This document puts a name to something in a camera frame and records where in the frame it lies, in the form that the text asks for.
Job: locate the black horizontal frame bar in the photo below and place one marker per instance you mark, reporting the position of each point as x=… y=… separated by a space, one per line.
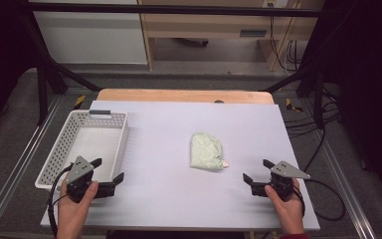
x=179 y=9

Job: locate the white perforated plastic basket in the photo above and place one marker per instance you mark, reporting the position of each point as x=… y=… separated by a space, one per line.
x=94 y=146

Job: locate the person's left hand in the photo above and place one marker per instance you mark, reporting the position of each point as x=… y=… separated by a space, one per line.
x=71 y=214

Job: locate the wooden table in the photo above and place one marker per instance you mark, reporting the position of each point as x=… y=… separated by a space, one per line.
x=165 y=95

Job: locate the dark curtain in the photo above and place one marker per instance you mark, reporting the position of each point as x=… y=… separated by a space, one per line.
x=0 y=49
x=371 y=83

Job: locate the white table board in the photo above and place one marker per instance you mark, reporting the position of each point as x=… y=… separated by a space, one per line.
x=165 y=139

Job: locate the aluminium floor rail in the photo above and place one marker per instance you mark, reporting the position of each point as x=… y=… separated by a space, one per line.
x=16 y=169
x=341 y=172

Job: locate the person's red sleeve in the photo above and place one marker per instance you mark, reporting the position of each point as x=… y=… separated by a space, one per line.
x=294 y=236

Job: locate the light wooden desk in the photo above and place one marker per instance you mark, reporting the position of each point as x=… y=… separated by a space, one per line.
x=205 y=25

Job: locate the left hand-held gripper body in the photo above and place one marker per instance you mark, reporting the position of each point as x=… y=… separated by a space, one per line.
x=79 y=171

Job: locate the light green cloth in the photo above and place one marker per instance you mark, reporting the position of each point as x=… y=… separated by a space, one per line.
x=205 y=152

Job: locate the yellow black floor tape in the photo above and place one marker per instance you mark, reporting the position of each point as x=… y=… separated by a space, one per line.
x=79 y=101
x=291 y=105

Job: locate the person's right hand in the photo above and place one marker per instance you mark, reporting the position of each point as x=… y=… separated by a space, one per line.
x=290 y=214

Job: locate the black metal stand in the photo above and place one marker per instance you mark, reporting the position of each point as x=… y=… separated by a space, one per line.
x=42 y=86
x=318 y=89

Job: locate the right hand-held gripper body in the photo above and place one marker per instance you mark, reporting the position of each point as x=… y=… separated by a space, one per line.
x=283 y=181

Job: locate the white cabinet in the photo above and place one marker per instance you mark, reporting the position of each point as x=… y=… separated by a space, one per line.
x=89 y=36

